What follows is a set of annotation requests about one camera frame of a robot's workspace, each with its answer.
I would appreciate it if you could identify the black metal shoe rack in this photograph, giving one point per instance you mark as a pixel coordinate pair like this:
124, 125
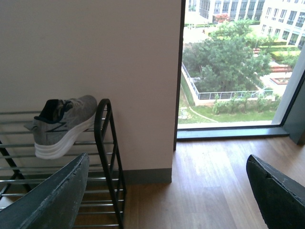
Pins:
102, 206

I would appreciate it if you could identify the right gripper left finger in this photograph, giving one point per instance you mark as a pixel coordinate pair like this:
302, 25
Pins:
54, 203

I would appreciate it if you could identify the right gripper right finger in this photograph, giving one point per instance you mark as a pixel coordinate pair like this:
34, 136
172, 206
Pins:
280, 199

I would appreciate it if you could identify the grey sneaker white sole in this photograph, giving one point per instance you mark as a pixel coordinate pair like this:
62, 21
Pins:
59, 124

